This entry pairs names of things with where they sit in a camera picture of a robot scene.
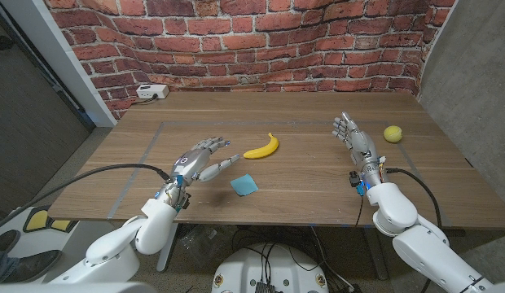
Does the black box on base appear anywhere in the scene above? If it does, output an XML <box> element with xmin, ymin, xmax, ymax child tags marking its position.
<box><xmin>254</xmin><ymin>280</ymin><xmax>278</xmax><ymax>293</ymax></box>

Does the red brick print backdrop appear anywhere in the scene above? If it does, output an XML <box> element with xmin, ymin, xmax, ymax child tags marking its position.
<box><xmin>42</xmin><ymin>0</ymin><xmax>457</xmax><ymax>121</ymax></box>

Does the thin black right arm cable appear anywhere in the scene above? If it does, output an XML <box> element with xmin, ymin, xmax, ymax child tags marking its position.
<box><xmin>353</xmin><ymin>194</ymin><xmax>364</xmax><ymax>228</ymax></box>

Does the white door frame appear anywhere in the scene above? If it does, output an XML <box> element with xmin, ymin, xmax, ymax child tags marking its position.
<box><xmin>0</xmin><ymin>0</ymin><xmax>117</xmax><ymax>128</ymax></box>

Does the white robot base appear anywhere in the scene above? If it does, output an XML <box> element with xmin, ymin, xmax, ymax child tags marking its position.
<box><xmin>211</xmin><ymin>243</ymin><xmax>330</xmax><ymax>293</ymax></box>

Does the blue jeans leg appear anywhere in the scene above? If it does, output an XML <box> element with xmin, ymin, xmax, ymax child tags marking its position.
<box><xmin>0</xmin><ymin>247</ymin><xmax>14</xmax><ymax>284</ymax></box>

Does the white power strip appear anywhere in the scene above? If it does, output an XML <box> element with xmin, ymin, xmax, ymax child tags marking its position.
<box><xmin>135</xmin><ymin>84</ymin><xmax>170</xmax><ymax>100</ymax></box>

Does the yellow toy banana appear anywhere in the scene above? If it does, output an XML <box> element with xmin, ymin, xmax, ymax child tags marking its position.
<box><xmin>243</xmin><ymin>132</ymin><xmax>280</xmax><ymax>160</ymax></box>

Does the grey table leg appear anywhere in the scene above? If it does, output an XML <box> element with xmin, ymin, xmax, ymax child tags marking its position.
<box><xmin>156</xmin><ymin>222</ymin><xmax>179</xmax><ymax>273</ymax></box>
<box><xmin>361</xmin><ymin>227</ymin><xmax>389</xmax><ymax>281</ymax></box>

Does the black power strip cord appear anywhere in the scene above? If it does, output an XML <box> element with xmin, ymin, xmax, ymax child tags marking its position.
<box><xmin>131</xmin><ymin>94</ymin><xmax>159</xmax><ymax>107</ymax></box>

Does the yellow-green tennis ball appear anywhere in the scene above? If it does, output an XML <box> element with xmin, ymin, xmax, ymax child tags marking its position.
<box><xmin>383</xmin><ymin>125</ymin><xmax>403</xmax><ymax>144</ymax></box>

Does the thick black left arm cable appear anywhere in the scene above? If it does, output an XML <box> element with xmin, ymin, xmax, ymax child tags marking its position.
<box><xmin>0</xmin><ymin>163</ymin><xmax>173</xmax><ymax>234</ymax></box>

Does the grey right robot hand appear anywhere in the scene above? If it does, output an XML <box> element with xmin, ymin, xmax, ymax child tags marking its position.
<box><xmin>332</xmin><ymin>111</ymin><xmax>389</xmax><ymax>196</ymax></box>

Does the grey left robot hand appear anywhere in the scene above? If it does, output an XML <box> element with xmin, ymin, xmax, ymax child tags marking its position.
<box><xmin>156</xmin><ymin>136</ymin><xmax>241</xmax><ymax>212</ymax></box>

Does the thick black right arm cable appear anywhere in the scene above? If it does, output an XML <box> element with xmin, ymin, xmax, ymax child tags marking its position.
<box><xmin>384</xmin><ymin>167</ymin><xmax>443</xmax><ymax>230</ymax></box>

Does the white platform with yellow pads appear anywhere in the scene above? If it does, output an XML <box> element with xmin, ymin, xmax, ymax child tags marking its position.
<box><xmin>0</xmin><ymin>205</ymin><xmax>115</xmax><ymax>282</ymax></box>

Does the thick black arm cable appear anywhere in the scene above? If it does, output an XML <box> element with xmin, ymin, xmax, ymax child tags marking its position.
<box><xmin>0</xmin><ymin>163</ymin><xmax>173</xmax><ymax>234</ymax></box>
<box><xmin>384</xmin><ymin>167</ymin><xmax>443</xmax><ymax>230</ymax></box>

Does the dark shoe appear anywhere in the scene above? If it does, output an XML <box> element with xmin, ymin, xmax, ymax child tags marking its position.
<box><xmin>0</xmin><ymin>229</ymin><xmax>22</xmax><ymax>254</ymax></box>
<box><xmin>2</xmin><ymin>249</ymin><xmax>64</xmax><ymax>284</ymax></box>

